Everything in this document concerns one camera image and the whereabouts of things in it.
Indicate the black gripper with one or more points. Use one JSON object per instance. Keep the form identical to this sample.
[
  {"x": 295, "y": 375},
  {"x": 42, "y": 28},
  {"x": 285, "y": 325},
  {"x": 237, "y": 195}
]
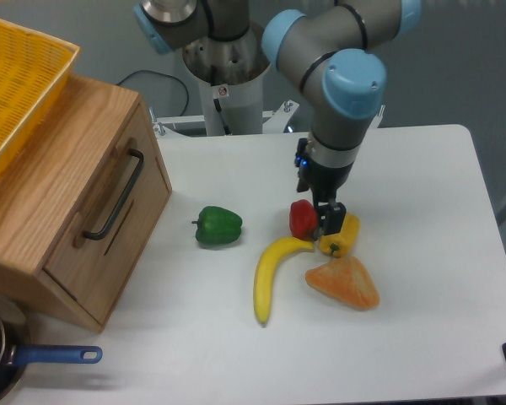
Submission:
[{"x": 323, "y": 182}]

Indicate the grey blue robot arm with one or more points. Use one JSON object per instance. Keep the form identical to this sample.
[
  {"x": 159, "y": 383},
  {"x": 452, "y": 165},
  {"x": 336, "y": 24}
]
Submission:
[{"x": 328, "y": 59}]

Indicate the wooden drawer cabinet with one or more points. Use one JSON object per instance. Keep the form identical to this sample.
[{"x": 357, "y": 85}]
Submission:
[{"x": 42, "y": 189}]

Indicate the yellow bell pepper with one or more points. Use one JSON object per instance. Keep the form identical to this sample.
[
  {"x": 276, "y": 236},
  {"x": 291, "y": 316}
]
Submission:
[{"x": 340, "y": 244}]

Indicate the wooden top drawer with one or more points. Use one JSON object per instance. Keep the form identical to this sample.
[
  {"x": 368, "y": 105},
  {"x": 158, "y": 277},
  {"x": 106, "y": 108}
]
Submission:
[{"x": 100, "y": 247}]

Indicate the blue handled saucepan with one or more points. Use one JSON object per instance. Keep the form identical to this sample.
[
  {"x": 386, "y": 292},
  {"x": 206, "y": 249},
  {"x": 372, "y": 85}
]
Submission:
[{"x": 17, "y": 350}]

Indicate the yellow banana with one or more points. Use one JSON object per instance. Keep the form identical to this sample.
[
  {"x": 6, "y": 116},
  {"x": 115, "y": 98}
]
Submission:
[{"x": 266, "y": 269}]

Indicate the green bell pepper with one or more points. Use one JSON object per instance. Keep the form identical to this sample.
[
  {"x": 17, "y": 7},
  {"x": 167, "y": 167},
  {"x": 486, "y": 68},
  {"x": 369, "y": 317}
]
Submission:
[{"x": 217, "y": 226}]

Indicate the yellow plastic basket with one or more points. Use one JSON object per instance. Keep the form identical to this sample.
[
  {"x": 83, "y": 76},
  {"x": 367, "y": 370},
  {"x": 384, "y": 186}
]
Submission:
[{"x": 34, "y": 68}]

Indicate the red bell pepper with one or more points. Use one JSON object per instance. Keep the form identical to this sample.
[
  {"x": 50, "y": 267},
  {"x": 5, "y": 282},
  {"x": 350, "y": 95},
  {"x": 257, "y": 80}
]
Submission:
[{"x": 303, "y": 220}]

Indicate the orange bread wedge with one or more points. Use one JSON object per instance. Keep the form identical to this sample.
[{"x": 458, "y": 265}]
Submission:
[{"x": 346, "y": 280}]

